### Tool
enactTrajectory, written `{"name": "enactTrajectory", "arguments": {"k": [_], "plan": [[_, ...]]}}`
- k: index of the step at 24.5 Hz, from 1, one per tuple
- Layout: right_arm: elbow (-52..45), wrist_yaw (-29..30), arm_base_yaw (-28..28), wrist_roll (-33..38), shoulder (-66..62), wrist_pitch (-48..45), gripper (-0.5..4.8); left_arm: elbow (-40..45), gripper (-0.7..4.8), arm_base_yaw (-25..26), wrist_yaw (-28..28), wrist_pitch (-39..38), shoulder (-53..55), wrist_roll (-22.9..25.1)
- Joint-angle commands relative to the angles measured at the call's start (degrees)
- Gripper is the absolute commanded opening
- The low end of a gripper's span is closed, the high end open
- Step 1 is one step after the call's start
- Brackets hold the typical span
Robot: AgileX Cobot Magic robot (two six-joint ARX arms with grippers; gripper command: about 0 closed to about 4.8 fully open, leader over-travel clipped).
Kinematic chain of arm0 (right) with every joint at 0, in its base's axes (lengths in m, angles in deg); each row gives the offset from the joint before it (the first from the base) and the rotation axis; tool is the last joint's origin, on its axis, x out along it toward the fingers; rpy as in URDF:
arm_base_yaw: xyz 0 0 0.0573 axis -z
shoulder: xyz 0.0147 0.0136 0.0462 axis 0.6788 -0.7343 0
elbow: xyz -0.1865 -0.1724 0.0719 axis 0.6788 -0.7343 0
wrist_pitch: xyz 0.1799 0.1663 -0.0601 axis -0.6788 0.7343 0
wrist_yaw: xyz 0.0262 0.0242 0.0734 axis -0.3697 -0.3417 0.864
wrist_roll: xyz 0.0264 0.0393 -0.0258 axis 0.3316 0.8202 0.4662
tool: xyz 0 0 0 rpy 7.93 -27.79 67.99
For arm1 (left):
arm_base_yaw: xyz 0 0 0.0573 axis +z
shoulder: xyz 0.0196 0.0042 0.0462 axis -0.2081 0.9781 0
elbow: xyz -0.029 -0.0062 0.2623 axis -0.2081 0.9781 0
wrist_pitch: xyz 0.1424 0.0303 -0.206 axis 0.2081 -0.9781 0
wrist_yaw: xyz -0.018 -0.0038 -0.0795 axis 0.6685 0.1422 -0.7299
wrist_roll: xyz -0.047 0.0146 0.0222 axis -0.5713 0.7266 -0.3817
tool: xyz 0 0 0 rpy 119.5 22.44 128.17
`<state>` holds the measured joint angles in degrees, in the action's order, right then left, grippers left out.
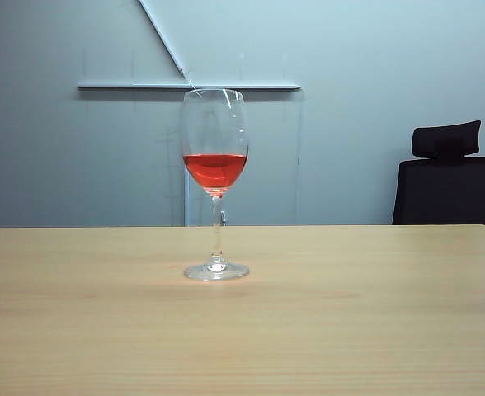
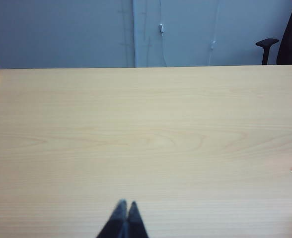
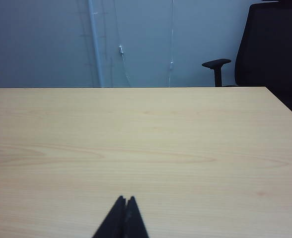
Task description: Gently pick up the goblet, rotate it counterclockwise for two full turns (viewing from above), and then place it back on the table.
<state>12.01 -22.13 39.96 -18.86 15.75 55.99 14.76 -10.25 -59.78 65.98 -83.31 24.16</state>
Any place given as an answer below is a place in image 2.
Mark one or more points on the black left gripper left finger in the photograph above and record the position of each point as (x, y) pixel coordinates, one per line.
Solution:
(116, 220)

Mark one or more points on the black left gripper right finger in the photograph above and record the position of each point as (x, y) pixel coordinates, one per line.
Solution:
(135, 220)

